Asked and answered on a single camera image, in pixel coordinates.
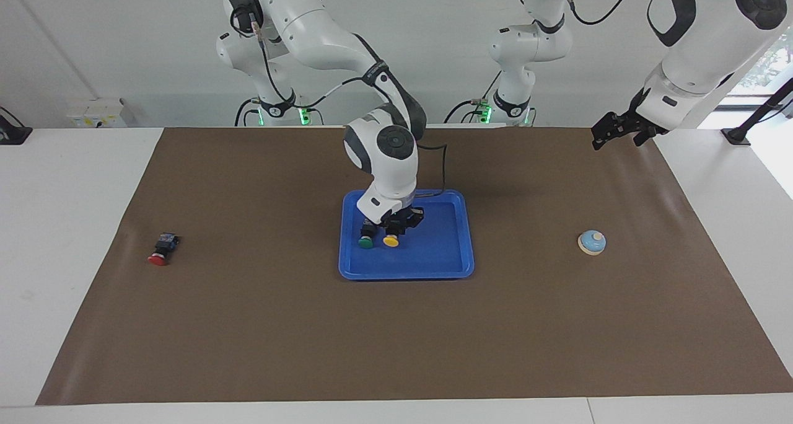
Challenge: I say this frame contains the light blue desk bell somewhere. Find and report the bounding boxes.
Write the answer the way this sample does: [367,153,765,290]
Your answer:
[577,230,607,256]

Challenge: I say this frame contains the white wall socket box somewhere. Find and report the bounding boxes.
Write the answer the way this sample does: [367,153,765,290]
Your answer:
[67,99,128,128]

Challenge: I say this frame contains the black angled stand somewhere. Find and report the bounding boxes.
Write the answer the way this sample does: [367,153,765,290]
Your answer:
[721,77,793,146]

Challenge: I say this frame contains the brown table mat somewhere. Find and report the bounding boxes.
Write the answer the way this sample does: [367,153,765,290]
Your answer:
[36,126,793,406]

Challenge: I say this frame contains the window with greenery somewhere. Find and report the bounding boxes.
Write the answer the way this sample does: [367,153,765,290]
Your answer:
[734,30,793,112]

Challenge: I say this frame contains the red push button switch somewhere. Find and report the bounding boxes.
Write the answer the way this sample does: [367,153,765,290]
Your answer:
[147,232,180,267]

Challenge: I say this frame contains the black table clamp mount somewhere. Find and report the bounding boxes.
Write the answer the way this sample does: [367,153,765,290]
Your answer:
[0,106,33,146]

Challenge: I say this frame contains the green push button switch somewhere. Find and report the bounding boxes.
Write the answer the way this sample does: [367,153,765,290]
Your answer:
[357,219,379,250]

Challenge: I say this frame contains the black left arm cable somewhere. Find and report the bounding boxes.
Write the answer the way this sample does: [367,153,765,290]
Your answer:
[561,0,642,27]

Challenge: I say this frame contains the blue plastic tray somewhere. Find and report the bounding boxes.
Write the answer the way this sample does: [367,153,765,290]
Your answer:
[338,190,475,281]

